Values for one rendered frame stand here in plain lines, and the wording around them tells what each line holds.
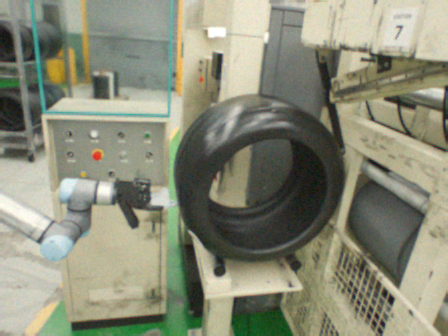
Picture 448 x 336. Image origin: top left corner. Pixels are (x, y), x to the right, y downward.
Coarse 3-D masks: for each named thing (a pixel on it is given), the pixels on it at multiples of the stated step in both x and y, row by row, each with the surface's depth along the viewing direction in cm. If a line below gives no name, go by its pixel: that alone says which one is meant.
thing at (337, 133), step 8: (320, 64) 124; (320, 72) 127; (328, 72) 126; (328, 80) 127; (328, 88) 128; (328, 96) 130; (328, 104) 132; (328, 112) 135; (336, 112) 133; (336, 120) 134; (336, 128) 136; (336, 136) 137; (344, 152) 141
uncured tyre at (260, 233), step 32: (256, 96) 111; (192, 128) 111; (224, 128) 96; (256, 128) 96; (288, 128) 98; (320, 128) 102; (192, 160) 98; (224, 160) 97; (320, 160) 105; (192, 192) 99; (288, 192) 139; (320, 192) 127; (192, 224) 105; (224, 224) 135; (256, 224) 139; (288, 224) 133; (320, 224) 114; (224, 256) 112; (256, 256) 113
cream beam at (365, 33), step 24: (336, 0) 100; (360, 0) 88; (384, 0) 79; (408, 0) 72; (432, 0) 66; (312, 24) 114; (336, 24) 99; (360, 24) 88; (384, 24) 79; (432, 24) 68; (336, 48) 100; (360, 48) 89; (384, 48) 79; (408, 48) 72; (432, 48) 70
